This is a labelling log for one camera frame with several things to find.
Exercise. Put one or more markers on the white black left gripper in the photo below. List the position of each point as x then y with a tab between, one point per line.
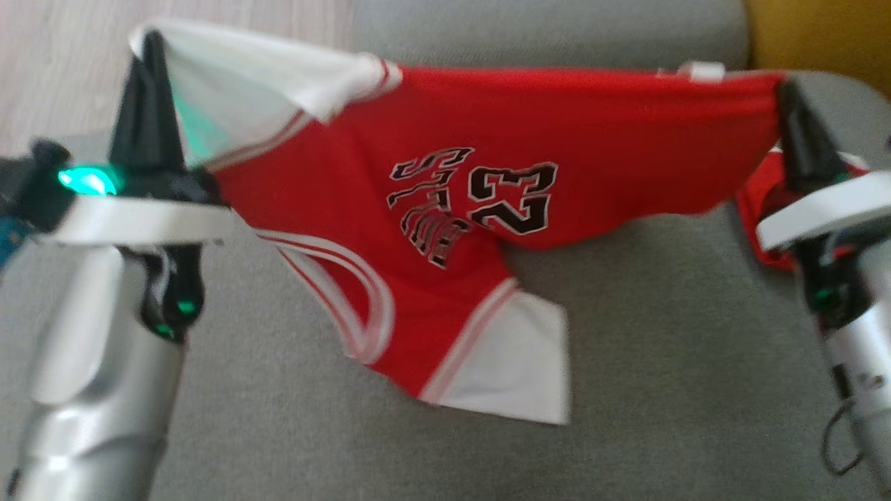
153	219

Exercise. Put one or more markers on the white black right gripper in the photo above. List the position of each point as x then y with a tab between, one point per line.
828	209

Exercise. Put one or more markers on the red white basketball jersey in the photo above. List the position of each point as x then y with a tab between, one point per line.
592	139

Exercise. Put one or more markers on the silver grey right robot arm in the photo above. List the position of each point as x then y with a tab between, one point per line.
863	376

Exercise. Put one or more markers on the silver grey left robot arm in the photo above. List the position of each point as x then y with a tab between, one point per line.
90	390

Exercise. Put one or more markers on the yellow sofa backrest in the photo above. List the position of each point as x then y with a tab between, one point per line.
821	35

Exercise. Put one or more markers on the large grey sofa seat cushion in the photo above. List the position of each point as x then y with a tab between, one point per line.
661	348

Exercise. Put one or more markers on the small grey sofa seat cushion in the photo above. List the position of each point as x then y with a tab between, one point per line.
543	31

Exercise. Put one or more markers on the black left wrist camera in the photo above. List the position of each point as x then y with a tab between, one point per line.
42	184

